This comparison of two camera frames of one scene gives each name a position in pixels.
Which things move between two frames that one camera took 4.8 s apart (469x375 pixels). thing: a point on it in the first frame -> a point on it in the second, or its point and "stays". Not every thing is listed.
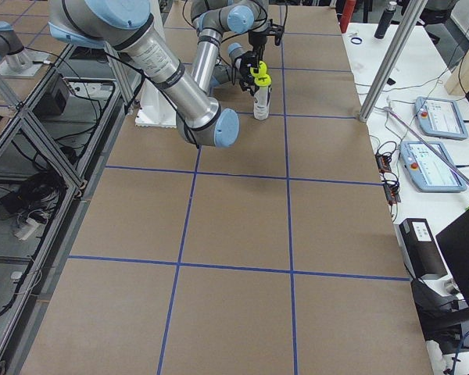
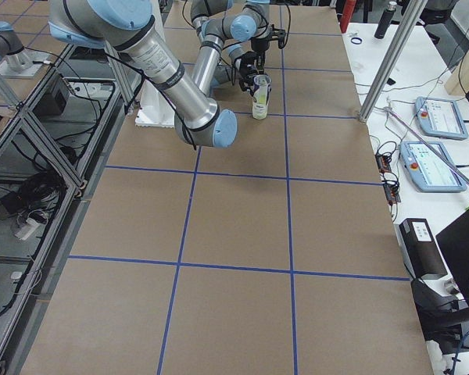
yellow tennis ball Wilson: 263,80 -> 259,112
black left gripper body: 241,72 stays
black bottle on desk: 385,20 stays
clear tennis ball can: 261,102 stays
